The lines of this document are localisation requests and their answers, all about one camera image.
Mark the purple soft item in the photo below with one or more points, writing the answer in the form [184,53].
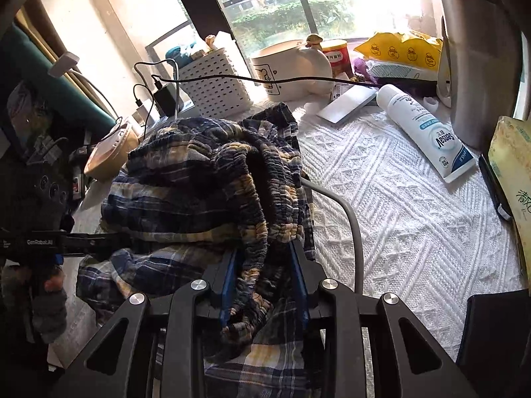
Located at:
[360,67]

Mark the white slotted basket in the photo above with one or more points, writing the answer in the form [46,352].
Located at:
[215,83]

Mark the white ceramic pot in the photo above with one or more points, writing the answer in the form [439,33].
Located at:
[290,74]

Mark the beige round container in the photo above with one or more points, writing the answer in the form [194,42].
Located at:
[108,161]

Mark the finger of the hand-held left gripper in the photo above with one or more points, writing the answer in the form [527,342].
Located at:
[95,242]

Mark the white lotion tube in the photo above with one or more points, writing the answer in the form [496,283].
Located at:
[423,128]

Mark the flat white box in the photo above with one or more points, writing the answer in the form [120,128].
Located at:
[348,103]

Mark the white wipes pack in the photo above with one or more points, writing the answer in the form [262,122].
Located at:
[394,69]

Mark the blue plaid shirt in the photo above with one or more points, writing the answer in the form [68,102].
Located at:
[186,182]

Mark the white clip device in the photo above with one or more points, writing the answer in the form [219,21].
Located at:
[64,63]

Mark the steel kettle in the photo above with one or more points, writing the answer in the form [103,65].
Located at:
[477,70]

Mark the person's left hand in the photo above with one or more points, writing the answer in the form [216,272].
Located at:
[49,306]

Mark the black phone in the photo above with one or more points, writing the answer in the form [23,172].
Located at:
[493,190]

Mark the white power strip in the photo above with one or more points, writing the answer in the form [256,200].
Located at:
[182,112]

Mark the yellow wipes pack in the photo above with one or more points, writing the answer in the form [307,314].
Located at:
[398,52]

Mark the black charger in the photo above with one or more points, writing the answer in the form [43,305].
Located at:
[166,99]

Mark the yellow-green tissue pack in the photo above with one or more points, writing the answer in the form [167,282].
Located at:
[514,166]

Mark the teal board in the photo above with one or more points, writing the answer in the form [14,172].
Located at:
[62,83]

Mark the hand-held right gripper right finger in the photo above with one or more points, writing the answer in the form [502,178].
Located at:
[299,282]

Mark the dark window post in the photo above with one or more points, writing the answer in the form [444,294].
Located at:
[199,4]

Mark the black laptop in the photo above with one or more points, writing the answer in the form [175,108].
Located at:
[498,331]

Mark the red can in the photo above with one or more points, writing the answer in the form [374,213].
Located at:
[335,56]

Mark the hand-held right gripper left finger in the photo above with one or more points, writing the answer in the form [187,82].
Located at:
[227,282]

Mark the white knitted table cloth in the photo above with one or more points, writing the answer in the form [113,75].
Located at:
[394,224]

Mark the black window railing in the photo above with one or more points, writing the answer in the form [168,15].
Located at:
[305,12]

